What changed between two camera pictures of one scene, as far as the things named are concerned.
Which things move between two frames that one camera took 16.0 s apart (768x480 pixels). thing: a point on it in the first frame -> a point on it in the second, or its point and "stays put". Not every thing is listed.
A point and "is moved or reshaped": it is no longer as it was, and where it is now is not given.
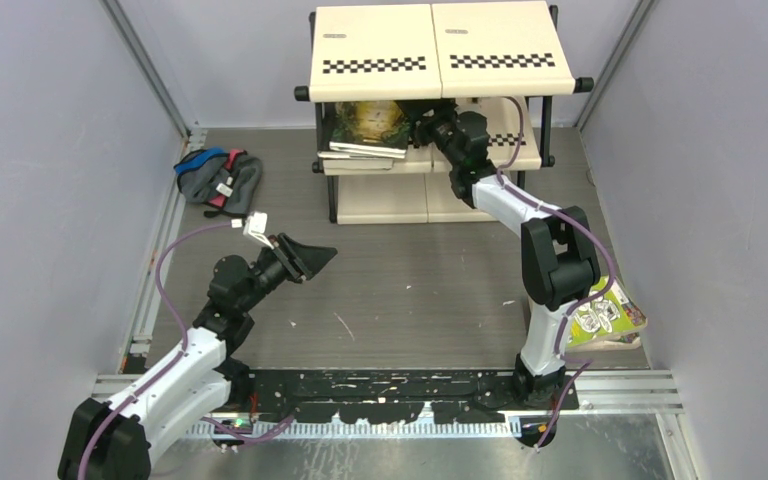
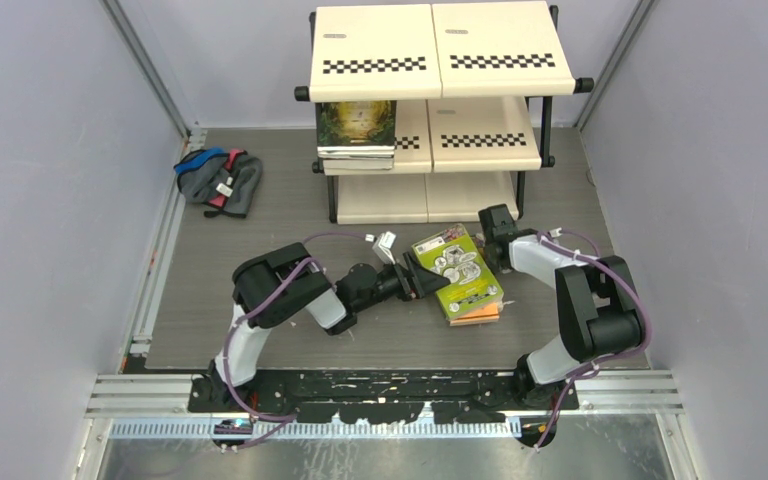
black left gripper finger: (307, 258) -> (429, 282)
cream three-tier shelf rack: (504, 61) stays put
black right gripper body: (437, 130) -> (487, 256)
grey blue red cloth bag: (227, 183) stays put
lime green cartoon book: (612, 317) is moved or reshaped
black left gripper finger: (312, 259) -> (417, 268)
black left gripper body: (273, 271) -> (392, 285)
